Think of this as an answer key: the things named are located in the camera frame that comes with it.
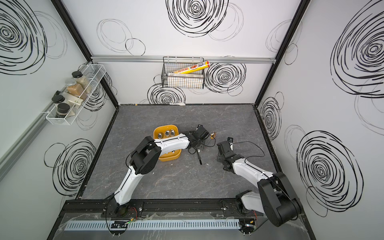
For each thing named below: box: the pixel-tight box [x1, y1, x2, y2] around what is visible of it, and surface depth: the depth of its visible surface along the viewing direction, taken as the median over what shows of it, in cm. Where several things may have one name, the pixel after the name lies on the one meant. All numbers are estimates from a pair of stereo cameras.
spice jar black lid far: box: [71, 71, 91, 94], surface depth 76 cm
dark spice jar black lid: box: [51, 94, 65, 104], surface depth 64 cm
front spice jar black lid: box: [57, 103, 70, 114], surface depth 64 cm
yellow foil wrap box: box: [173, 60, 211, 74], surface depth 91 cm
